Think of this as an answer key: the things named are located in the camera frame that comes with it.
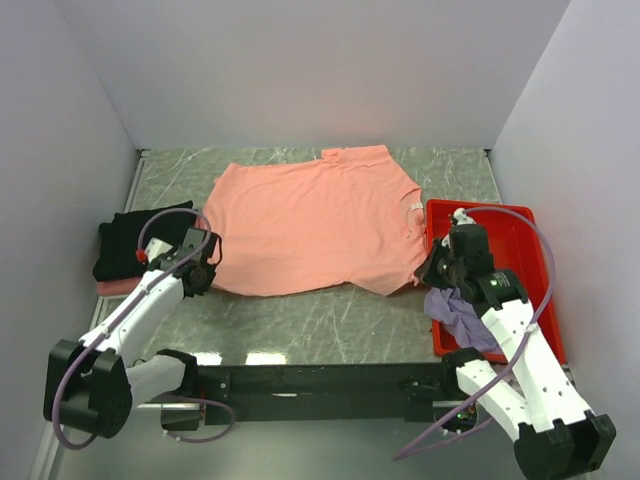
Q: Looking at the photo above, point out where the red plastic bin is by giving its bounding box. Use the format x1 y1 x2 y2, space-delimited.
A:
425 199 566 365

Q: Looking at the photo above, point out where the lavender t shirt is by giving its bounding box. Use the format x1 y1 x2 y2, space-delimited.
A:
424 289 501 354

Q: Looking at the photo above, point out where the folded black t shirt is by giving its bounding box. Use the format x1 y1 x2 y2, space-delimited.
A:
93 201 196 282

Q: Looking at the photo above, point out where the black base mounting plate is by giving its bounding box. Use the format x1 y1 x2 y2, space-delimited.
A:
159 363 496 432

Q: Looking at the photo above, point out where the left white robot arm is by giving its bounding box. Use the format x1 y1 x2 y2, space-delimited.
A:
43 228 222 450

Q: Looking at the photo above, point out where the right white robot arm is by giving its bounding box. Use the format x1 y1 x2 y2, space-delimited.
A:
420 224 616 479

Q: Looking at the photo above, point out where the salmon pink t shirt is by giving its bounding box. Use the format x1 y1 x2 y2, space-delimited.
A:
203 145 427 297

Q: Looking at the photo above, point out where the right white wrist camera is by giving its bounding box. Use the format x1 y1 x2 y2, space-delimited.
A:
450 208 475 227

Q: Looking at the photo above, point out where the folded pink t shirt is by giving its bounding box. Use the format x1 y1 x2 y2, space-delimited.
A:
96 277 141 297

